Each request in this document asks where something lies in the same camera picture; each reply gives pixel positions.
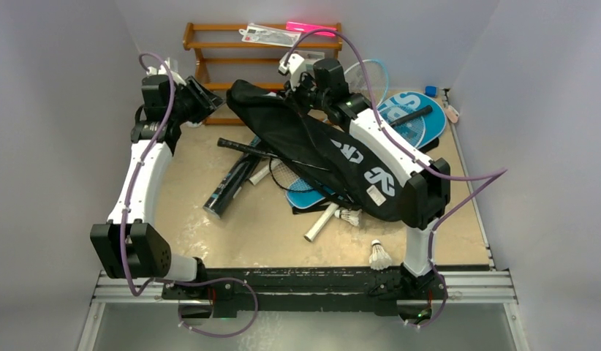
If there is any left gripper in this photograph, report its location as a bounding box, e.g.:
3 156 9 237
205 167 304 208
168 78 224 126

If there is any black badminton racket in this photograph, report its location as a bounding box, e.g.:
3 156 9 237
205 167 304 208
249 159 314 193
216 137 330 171

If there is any black Crossway racket bag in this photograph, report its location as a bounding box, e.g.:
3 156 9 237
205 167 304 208
226 80 423 227

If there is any black shuttlecock tube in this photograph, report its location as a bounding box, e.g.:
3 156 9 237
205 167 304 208
203 153 262 219

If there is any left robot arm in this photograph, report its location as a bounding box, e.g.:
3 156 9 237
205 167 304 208
90 73 223 299

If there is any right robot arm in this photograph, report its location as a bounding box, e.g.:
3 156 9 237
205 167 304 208
279 53 450 298

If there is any light blue badminton racket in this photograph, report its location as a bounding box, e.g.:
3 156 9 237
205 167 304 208
344 59 390 106

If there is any white green box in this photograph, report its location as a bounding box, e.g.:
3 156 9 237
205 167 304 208
294 50 325 60

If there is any wooden shelf rack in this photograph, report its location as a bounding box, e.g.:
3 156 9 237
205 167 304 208
182 21 344 127

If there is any pink bar on shelf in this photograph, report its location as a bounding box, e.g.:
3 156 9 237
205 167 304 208
285 21 336 33

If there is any white blister package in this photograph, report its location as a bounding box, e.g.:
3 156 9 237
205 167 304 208
238 23 301 48

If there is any small blue cube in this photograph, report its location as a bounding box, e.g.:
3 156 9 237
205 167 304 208
424 86 438 98

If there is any blue racket bag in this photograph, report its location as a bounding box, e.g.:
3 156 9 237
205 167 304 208
286 91 447 210

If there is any small pink white object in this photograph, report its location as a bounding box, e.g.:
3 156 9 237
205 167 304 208
445 105 459 124

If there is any white shuttlecock near bag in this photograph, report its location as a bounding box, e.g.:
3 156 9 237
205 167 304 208
334 208 362 227

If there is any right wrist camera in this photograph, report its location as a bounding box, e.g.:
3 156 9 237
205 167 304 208
278 53 306 91

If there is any white racket handle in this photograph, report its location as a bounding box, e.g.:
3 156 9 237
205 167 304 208
304 203 339 242

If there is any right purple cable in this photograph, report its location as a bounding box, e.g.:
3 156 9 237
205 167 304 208
283 29 508 331

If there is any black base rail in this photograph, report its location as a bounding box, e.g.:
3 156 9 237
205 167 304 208
92 261 518 321

